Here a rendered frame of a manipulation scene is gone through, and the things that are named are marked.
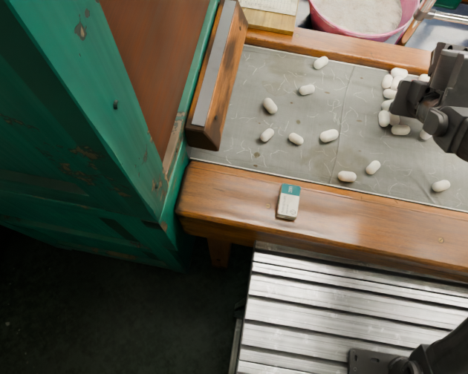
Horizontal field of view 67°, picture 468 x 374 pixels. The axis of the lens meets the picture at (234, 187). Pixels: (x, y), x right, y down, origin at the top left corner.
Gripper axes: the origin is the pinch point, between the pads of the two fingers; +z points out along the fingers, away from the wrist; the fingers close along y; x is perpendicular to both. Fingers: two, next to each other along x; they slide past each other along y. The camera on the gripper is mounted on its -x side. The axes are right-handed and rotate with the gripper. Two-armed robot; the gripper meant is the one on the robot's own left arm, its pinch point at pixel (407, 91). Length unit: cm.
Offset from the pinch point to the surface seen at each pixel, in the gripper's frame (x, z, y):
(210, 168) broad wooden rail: 17.1, -19.4, 37.1
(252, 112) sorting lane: 8.4, -7.2, 31.4
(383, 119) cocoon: 5.2, -6.4, 4.9
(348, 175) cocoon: 14.5, -16.6, 10.9
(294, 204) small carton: 18.4, -24.8, 20.7
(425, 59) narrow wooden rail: -6.4, 5.6, -3.2
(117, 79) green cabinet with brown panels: -4, -51, 42
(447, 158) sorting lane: 10.0, -8.6, -9.2
